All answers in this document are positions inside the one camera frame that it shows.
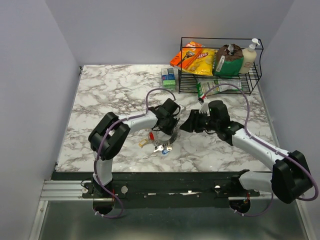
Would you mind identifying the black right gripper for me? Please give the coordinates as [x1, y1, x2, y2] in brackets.
[178, 109, 219, 134]

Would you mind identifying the silver key with blue tag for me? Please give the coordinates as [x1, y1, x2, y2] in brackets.
[153, 145, 164, 153]

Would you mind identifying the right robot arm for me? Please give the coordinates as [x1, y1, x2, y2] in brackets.
[180, 100, 316, 204]

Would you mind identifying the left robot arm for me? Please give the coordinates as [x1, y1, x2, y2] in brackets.
[88, 98, 181, 198]

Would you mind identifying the red key tag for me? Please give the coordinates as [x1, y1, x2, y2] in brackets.
[149, 132, 155, 141]

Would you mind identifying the yellow key tag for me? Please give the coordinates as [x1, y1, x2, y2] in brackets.
[138, 138, 149, 148]

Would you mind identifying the green white snack bag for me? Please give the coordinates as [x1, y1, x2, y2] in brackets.
[196, 77, 244, 100]

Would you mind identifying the green sponge pack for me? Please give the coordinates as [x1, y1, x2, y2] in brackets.
[161, 68, 176, 90]

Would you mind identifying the yellow chips bag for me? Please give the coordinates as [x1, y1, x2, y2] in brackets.
[185, 48, 217, 76]

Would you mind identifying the orange razor package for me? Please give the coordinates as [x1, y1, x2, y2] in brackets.
[169, 41, 204, 73]

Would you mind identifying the brown green coffee bag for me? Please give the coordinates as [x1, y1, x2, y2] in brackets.
[214, 43, 244, 78]

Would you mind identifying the cream lotion pump bottle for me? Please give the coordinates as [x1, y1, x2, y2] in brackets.
[239, 38, 260, 74]

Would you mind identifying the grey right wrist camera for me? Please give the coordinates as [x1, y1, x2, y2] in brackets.
[198, 98, 209, 116]

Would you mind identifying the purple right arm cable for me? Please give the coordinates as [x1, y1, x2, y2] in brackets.
[199, 83, 320, 217]

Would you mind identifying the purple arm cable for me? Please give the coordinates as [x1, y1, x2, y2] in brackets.
[199, 83, 320, 217]
[93, 87, 177, 219]

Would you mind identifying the black mounting base rail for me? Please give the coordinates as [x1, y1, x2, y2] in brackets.
[51, 172, 274, 214]

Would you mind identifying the black wire rack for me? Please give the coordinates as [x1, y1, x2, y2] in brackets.
[174, 37, 264, 97]

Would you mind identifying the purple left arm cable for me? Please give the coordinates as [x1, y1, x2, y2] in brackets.
[93, 87, 177, 219]

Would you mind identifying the aluminium frame rail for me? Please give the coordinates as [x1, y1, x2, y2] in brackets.
[40, 180, 271, 202]

